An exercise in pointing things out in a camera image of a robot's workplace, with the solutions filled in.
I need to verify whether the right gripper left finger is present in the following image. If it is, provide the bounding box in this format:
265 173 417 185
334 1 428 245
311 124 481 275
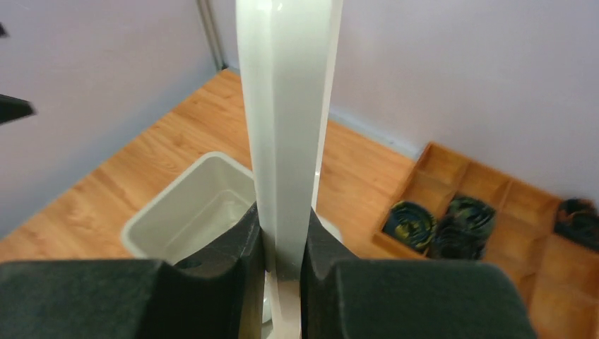
1 206 264 338

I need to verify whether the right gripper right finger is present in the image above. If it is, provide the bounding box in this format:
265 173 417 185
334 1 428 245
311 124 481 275
301 213 537 338

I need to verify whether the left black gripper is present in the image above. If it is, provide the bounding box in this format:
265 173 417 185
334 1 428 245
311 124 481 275
0 95 36 124

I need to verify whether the black strap coil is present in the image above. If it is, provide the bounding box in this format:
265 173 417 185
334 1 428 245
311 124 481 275
381 200 438 254
428 195 498 261

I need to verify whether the beige plastic bin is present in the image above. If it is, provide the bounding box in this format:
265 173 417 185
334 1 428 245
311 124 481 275
120 150 343 266

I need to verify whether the white plastic lid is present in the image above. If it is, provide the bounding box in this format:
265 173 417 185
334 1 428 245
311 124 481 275
236 1 343 338

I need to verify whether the wooden compartment tray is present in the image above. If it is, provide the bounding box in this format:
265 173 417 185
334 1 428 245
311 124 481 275
393 142 598 338

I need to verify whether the black strap coil in tray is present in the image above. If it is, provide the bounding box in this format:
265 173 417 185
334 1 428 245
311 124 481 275
428 195 498 261

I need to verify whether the black strap coil corner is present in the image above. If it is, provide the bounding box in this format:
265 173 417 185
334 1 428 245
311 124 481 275
554 198 598 252

